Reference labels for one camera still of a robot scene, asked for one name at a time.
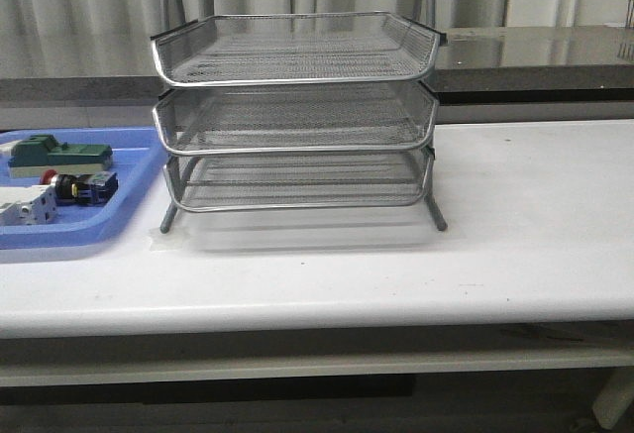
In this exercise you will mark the red emergency stop button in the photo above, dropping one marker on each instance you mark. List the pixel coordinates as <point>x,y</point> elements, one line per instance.
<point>85,189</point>

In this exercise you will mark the blue plastic tray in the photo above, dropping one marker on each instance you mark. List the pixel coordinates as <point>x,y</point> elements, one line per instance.
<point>137,157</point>

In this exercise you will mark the white circuit breaker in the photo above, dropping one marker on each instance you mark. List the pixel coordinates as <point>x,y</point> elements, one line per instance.
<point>32,205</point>

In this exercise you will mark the green and beige terminal block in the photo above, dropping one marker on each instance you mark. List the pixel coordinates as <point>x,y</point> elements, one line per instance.
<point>33,156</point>

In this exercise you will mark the dark stone counter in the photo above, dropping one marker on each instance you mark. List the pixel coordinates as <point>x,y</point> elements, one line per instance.
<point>477,65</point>

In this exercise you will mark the silver rack frame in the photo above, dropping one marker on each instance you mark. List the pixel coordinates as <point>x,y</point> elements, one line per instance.
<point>173,16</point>

